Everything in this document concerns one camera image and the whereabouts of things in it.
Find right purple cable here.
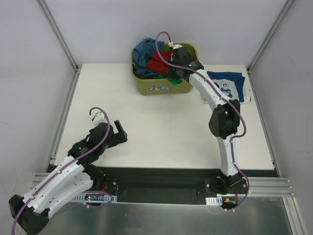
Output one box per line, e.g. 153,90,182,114
155,31,250,211

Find right white cable duct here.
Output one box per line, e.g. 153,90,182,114
205,196,223,206

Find folded navy printed t shirt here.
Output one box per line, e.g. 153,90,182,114
206,70,246,103

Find purple cable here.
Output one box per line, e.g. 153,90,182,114
155,31,250,211
12,107,115,233

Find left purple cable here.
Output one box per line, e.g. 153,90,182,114
12,107,115,233

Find green t shirt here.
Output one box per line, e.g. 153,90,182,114
153,74,182,85

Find right aluminium frame post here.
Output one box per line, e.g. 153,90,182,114
247,0,296,74

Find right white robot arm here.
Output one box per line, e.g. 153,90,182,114
168,44,242,195

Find left white cable duct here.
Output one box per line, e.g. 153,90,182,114
70,193,117,204

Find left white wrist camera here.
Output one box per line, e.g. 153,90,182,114
89,111,107,125

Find white cable duct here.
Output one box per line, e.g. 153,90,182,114
70,193,117,204
205,196,223,206

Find folded white t shirt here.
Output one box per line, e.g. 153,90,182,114
201,73,252,105

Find red t shirt in bin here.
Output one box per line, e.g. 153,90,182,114
146,51,172,76

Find aluminium frame post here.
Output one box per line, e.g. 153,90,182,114
247,0,296,74
36,0,83,71

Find left aluminium frame post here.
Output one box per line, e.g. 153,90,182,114
36,0,83,71

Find blue t shirt in bin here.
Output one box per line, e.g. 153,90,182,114
132,38,164,78

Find olive green plastic bin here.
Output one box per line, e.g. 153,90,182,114
131,51,193,95

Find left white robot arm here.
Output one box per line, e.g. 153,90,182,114
9,120,128,235

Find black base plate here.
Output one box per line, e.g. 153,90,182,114
85,166,250,205

